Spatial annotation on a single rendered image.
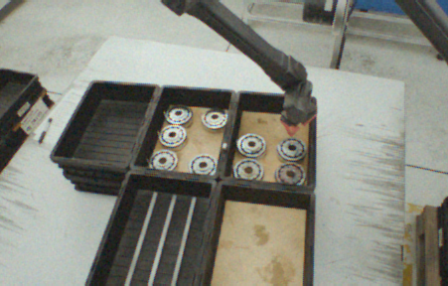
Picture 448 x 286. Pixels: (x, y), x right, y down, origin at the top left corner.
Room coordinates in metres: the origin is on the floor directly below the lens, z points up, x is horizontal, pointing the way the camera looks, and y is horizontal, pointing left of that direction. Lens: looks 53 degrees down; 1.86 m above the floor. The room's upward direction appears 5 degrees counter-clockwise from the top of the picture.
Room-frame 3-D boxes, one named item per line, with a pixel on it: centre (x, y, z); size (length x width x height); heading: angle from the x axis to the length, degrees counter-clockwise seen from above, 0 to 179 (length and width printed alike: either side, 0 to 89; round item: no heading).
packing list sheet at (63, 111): (1.13, 0.72, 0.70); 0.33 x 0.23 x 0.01; 159
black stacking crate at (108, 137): (0.87, 0.43, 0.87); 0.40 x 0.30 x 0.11; 167
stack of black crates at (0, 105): (1.46, 1.26, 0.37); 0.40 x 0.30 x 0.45; 159
